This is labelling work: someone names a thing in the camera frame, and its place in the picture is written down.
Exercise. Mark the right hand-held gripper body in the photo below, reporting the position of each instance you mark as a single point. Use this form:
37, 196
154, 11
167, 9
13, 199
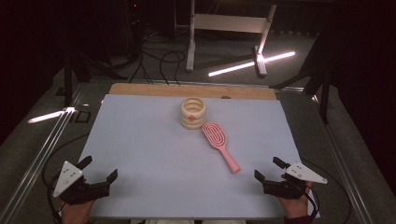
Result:
283, 189

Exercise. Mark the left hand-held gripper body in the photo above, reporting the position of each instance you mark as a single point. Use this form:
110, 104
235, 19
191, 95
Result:
77, 189

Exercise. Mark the pink hairbrush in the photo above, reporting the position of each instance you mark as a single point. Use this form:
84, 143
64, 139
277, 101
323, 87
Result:
229, 160

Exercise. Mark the cream ribbed holder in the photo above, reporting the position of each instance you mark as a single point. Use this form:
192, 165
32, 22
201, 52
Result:
193, 122

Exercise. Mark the person's right hand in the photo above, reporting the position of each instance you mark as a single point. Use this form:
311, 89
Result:
295, 207

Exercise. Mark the person's left hand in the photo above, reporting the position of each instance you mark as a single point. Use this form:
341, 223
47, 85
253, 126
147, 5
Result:
76, 213

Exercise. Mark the light blue table mat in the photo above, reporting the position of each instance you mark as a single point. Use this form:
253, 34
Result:
155, 155

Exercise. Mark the black metal stand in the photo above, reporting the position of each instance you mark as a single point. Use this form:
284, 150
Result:
67, 84
323, 99

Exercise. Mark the dark equipment with red light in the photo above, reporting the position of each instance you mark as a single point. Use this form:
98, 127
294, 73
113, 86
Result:
134, 25

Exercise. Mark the white desk frame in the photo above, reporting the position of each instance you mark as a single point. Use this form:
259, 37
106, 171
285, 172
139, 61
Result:
230, 23

